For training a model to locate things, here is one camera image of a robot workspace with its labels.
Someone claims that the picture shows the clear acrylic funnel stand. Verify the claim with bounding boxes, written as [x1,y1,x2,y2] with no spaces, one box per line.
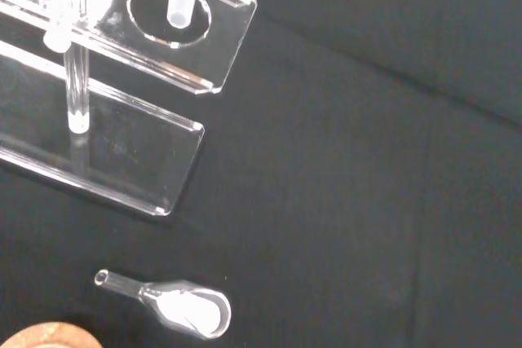
[0,0,259,218]

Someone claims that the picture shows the glass weighing funnel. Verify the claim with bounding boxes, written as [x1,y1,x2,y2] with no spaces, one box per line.
[94,268,232,341]

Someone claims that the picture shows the black cloth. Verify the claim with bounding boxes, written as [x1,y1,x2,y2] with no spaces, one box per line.
[0,0,522,348]

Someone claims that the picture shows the cork ring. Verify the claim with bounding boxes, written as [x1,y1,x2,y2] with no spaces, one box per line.
[0,321,104,348]

